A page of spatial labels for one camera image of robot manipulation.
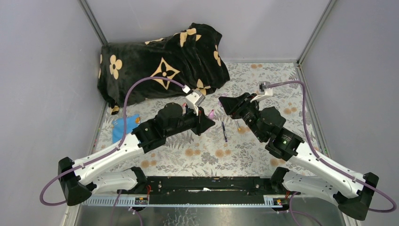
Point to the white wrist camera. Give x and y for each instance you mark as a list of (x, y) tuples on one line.
[(265, 91), (193, 98)]

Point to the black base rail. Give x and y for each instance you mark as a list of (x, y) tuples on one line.
[(178, 190)]

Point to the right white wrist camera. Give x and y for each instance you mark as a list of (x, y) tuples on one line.
[(265, 91)]

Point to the dark purple pen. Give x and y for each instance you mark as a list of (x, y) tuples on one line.
[(224, 132)]

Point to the pink highlighter pen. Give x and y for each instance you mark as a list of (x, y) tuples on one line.
[(211, 115)]

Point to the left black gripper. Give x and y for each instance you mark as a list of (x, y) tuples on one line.
[(202, 123)]

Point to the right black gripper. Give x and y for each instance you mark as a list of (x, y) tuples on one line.
[(230, 105)]

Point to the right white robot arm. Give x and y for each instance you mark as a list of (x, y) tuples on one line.
[(350, 191)]

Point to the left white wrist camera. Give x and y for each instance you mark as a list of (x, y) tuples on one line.
[(193, 98)]

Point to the black floral plush blanket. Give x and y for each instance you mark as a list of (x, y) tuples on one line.
[(131, 72)]

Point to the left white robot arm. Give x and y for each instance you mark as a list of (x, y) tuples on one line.
[(82, 178)]

